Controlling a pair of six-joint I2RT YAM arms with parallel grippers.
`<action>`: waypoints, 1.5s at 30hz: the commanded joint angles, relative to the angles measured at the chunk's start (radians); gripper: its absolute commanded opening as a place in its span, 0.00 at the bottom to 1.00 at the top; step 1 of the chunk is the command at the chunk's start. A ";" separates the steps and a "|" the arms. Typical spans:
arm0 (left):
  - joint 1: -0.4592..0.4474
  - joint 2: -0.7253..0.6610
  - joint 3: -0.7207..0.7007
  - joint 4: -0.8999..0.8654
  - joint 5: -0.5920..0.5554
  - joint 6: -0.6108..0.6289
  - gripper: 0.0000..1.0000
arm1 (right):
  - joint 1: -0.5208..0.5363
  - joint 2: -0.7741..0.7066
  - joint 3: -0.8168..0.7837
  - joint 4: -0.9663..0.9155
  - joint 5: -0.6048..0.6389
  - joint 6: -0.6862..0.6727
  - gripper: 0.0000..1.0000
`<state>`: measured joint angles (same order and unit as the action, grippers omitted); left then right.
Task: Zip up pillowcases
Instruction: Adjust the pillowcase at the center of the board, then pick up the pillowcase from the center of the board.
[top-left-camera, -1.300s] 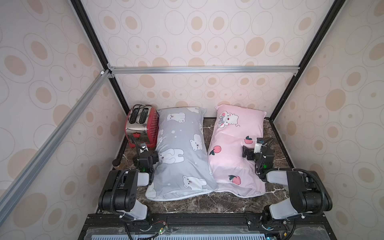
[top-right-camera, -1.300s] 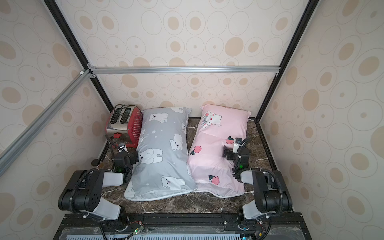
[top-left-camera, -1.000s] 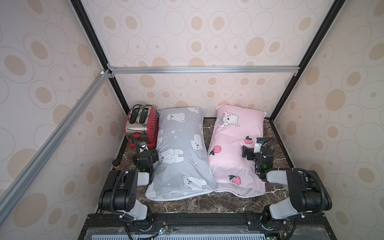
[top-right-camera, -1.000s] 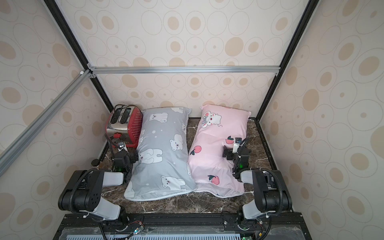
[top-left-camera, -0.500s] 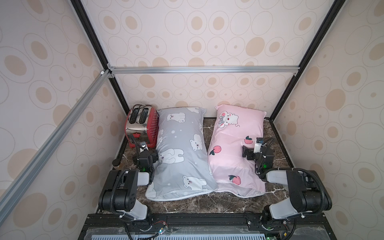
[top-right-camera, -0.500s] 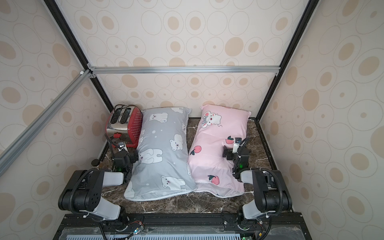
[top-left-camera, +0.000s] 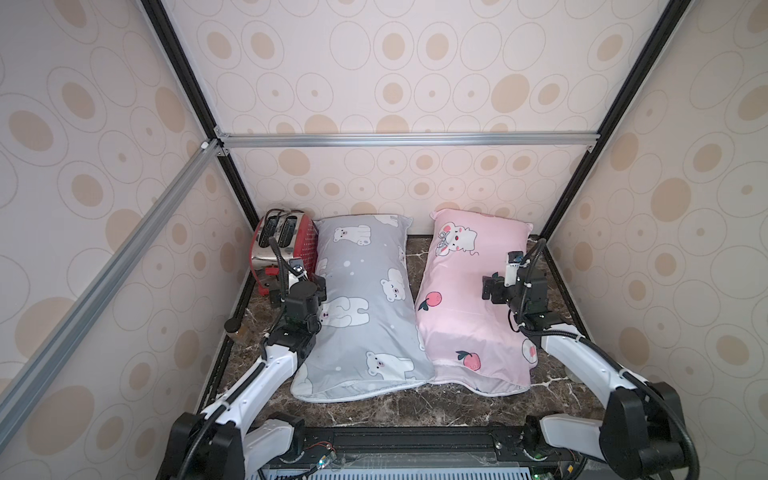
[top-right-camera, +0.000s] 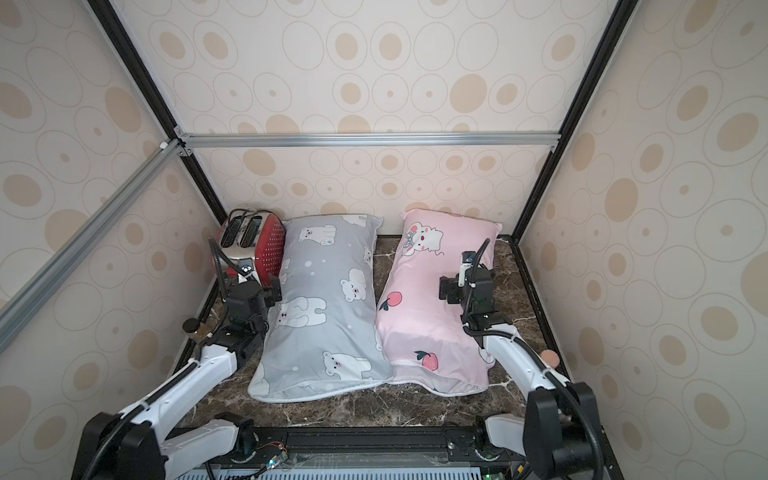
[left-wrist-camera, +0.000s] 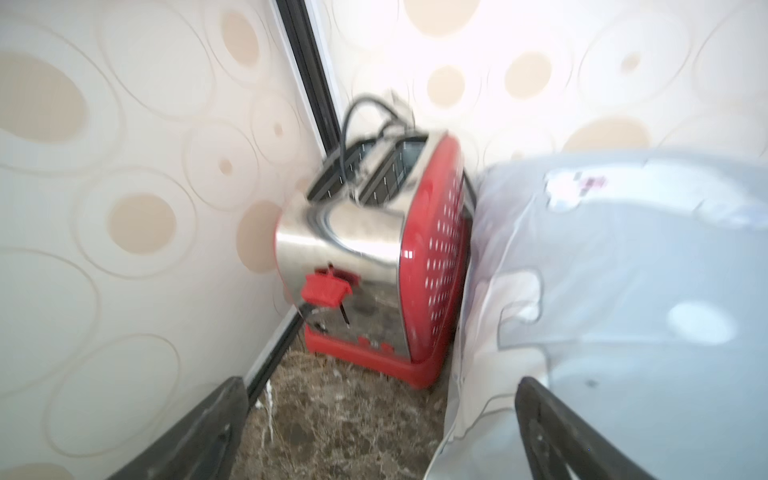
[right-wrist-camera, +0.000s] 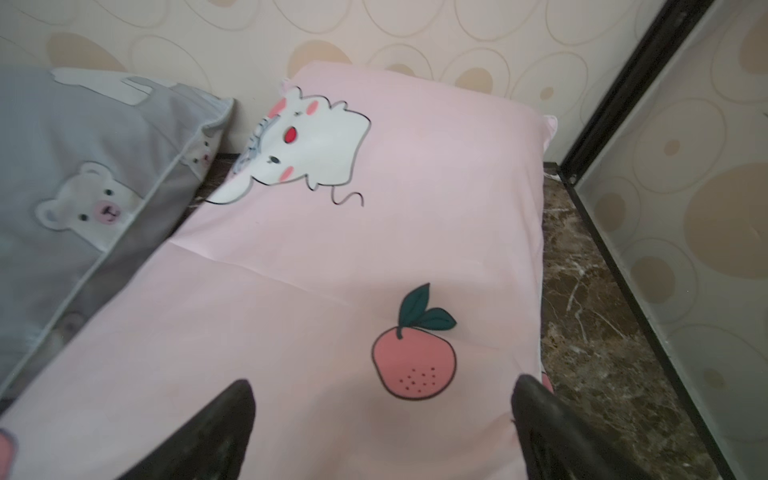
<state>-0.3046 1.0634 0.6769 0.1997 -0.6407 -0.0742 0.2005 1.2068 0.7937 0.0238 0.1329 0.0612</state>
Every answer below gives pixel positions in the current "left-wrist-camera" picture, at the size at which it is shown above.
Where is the black toaster power cord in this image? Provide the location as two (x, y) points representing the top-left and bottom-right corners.
(338, 94), (415, 187)

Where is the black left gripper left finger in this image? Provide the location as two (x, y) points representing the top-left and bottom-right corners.
(111, 377), (249, 480)

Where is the grey polar bear pillow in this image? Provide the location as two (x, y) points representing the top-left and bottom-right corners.
(426, 150), (767, 479)

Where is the red and chrome toaster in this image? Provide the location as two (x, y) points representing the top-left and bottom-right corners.
(275, 131), (474, 389)

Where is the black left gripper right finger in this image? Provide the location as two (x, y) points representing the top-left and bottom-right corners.
(514, 376), (653, 480)

